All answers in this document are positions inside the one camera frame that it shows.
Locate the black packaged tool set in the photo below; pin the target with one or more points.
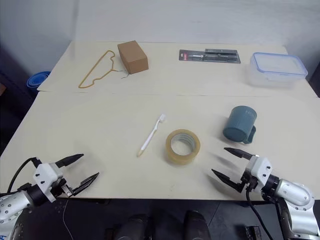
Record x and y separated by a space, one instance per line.
209 56

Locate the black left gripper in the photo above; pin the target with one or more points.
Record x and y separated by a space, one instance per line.
63 188

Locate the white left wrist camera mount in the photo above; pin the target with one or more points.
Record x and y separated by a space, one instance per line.
45 175

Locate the clear container with blue lid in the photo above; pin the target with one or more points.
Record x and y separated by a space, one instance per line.
276 68

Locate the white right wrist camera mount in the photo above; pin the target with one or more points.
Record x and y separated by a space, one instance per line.
260 168

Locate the brown cardboard box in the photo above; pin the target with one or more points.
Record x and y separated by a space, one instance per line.
132 57

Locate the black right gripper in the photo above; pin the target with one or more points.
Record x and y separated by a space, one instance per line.
247 178

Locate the white toothbrush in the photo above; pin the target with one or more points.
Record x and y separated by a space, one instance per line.
152 135

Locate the dark rounded robot foot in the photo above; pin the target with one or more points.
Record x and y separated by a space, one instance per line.
132 228
196 226

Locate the teal ribbed mug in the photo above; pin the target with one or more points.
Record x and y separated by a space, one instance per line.
240 125

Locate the clear packing tape roll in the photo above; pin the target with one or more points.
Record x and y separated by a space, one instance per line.
183 147

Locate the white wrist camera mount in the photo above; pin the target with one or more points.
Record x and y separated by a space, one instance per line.
45 175
260 168

